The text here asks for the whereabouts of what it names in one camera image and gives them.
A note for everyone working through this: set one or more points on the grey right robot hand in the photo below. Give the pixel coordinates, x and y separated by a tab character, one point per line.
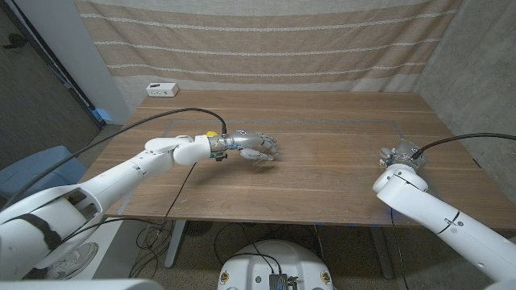
403	155

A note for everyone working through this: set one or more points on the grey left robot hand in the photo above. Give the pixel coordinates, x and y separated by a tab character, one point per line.
250	141

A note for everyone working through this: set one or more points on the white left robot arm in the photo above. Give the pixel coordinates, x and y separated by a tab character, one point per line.
121	177

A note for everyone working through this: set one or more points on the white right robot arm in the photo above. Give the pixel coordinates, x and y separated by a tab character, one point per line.
443	221

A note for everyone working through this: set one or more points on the yellow toy lemon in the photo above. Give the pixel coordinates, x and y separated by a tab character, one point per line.
211	133

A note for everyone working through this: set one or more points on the beige striped backdrop cloth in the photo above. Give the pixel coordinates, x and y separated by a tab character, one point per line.
262	44

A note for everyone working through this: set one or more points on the grey table leg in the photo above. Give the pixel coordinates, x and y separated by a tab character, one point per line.
175	243
383	253

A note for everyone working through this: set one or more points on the dark round grille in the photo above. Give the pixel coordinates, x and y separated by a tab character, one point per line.
198	228

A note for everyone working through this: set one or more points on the white power strip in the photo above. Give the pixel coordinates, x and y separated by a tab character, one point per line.
162	89

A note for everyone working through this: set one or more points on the white robot torso base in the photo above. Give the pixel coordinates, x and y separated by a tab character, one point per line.
258	262

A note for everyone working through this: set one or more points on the small grey electronics module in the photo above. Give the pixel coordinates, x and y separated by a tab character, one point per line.
282	282

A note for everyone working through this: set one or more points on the small blue object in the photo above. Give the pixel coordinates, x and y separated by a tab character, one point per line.
102	114

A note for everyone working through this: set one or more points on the white flat board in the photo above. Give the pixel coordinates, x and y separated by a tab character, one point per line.
109	245

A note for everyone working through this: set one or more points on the white sneaker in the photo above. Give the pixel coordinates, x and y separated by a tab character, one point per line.
74	259

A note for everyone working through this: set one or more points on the blue-grey chair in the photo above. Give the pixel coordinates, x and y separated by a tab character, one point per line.
36	169

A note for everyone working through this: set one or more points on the white robot chest edge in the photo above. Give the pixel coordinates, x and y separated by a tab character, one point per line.
80	284

